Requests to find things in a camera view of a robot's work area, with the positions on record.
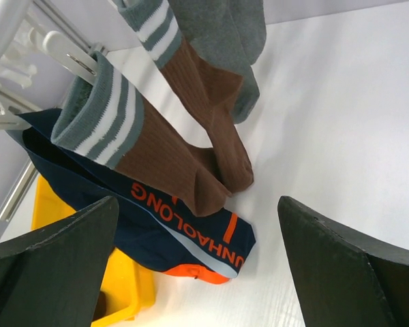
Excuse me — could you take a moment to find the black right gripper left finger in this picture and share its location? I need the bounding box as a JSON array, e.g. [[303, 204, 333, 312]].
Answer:
[[0, 197, 119, 326]]

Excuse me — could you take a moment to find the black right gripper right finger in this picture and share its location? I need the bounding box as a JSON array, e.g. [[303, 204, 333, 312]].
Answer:
[[277, 196, 409, 326]]

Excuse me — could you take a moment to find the white clip drying hanger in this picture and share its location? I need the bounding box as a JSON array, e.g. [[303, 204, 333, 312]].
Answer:
[[0, 1, 98, 129]]

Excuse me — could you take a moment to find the yellow plastic tray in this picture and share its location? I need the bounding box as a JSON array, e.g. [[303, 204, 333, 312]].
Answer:
[[31, 176, 156, 326]]

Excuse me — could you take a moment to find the navy orange underwear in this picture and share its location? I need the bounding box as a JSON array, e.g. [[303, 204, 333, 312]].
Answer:
[[17, 108, 256, 284]]

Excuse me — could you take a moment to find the brown sock striped cuff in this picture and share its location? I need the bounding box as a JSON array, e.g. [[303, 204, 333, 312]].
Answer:
[[50, 51, 229, 217]]

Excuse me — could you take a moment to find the grey sock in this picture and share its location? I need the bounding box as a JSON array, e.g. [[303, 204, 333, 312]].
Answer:
[[169, 0, 267, 124]]

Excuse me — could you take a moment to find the aluminium frame rail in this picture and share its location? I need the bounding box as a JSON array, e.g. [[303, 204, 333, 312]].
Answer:
[[0, 161, 37, 222]]

